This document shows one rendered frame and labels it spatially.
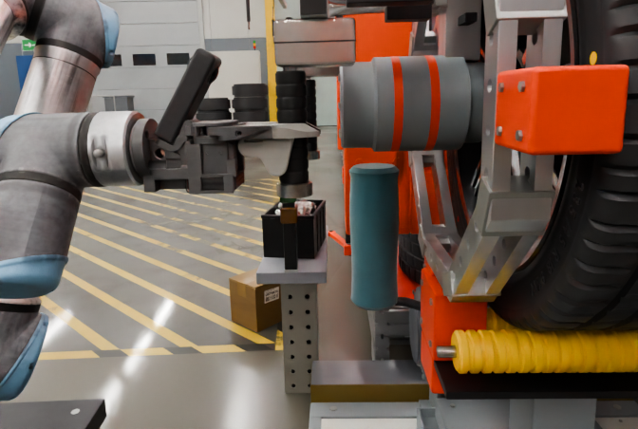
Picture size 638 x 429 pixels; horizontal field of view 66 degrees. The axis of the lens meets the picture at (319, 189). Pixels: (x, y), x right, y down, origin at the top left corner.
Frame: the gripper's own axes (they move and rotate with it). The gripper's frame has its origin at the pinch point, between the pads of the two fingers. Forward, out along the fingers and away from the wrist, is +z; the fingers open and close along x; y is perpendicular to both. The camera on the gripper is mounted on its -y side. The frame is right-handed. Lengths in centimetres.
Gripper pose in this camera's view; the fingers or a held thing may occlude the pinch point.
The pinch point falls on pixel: (309, 126)
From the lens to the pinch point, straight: 58.8
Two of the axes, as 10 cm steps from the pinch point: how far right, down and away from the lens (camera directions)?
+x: -0.3, 1.9, -9.8
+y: 0.3, 9.8, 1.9
